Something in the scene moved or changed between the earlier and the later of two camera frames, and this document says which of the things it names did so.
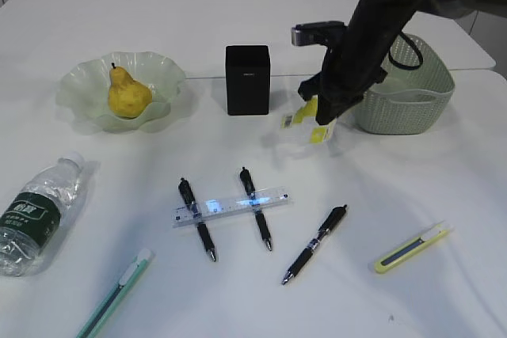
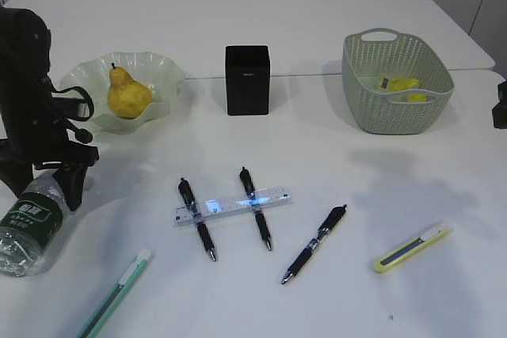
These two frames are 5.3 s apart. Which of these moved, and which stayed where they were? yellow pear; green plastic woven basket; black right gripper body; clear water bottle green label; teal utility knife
Moved: black right gripper body
Stayed: green plastic woven basket; clear water bottle green label; yellow pear; teal utility knife
